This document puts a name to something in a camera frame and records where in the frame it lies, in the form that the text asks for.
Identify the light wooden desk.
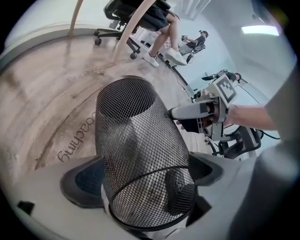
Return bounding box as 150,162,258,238
67,0,153,64

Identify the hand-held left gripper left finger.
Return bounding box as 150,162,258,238
13,155,113,240

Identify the person's right hand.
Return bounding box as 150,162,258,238
203,103,220,128

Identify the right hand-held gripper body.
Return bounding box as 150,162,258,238
177,74,238,141

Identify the black mesh waste bin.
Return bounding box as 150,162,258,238
95,75,196,233

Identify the ceiling light panel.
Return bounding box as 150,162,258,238
241,25,280,37

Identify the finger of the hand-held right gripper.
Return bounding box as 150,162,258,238
169,103,205,120

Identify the person's right forearm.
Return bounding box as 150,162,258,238
226,105,282,131

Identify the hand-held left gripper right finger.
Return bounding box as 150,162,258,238
185,151,257,237

